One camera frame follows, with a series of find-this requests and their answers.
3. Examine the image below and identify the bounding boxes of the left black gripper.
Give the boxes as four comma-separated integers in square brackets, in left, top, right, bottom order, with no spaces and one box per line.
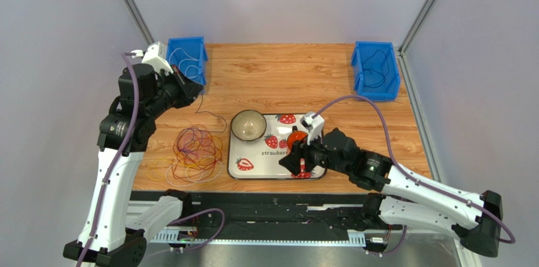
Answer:
[145,65,204,120]

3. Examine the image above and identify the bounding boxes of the white cable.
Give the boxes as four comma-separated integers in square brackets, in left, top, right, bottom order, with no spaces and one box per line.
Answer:
[170,46,202,84]

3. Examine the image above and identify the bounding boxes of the dark blue cable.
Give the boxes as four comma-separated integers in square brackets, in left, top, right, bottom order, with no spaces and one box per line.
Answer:
[361,50,390,89]

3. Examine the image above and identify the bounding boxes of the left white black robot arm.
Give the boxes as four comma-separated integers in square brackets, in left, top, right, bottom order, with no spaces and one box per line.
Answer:
[63,63,204,266]

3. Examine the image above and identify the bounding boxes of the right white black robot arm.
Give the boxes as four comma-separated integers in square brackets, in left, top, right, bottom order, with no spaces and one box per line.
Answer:
[279,128,503,258]

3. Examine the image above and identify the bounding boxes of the orange translucent mug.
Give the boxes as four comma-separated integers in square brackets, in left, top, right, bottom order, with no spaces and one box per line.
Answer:
[287,125,307,150]

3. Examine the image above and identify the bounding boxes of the white strawberry tray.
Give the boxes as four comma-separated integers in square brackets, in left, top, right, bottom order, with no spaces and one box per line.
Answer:
[228,113,326,180]

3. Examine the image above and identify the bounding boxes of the left blue plastic bin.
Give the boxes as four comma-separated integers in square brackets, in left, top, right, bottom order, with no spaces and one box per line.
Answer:
[166,37,209,86]

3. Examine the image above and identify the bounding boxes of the blue plastic bin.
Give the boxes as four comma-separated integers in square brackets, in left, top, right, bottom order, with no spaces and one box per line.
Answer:
[350,41,400,102]
[166,37,209,86]

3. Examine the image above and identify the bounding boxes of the grey ceramic bowl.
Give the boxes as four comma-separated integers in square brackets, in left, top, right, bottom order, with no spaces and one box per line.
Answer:
[231,109,267,142]

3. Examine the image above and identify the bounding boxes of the right blue plastic bin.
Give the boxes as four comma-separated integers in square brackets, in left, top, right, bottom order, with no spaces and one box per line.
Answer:
[350,41,400,102]

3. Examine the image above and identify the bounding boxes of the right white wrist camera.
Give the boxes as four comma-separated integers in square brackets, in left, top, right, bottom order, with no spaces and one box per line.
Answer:
[300,111,325,145]

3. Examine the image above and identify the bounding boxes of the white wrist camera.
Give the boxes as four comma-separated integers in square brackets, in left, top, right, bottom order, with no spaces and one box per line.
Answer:
[131,42,173,75]
[300,111,325,145]

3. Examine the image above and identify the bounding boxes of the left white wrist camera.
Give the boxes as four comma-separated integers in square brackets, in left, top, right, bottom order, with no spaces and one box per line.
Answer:
[131,42,173,75]

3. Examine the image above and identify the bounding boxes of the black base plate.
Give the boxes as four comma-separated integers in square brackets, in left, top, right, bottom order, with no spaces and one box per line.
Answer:
[126,190,404,242]

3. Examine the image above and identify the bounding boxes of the orange cable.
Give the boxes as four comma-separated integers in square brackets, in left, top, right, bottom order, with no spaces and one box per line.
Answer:
[175,132,223,175]

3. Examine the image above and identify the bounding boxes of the red cable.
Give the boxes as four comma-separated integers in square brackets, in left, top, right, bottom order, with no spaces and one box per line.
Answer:
[172,129,223,184]

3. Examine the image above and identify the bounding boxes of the right aluminium frame post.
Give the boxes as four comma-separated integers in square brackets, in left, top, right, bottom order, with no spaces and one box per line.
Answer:
[397,0,483,267]

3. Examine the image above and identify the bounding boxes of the aluminium frame post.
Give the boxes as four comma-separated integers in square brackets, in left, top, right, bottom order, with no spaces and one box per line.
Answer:
[122,0,154,46]
[397,0,483,267]

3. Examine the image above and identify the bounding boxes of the left aluminium frame post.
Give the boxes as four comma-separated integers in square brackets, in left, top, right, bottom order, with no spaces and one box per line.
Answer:
[122,0,154,46]

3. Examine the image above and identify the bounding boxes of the aluminium front rail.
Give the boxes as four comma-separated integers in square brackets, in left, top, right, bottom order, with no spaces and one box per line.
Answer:
[126,199,471,247]

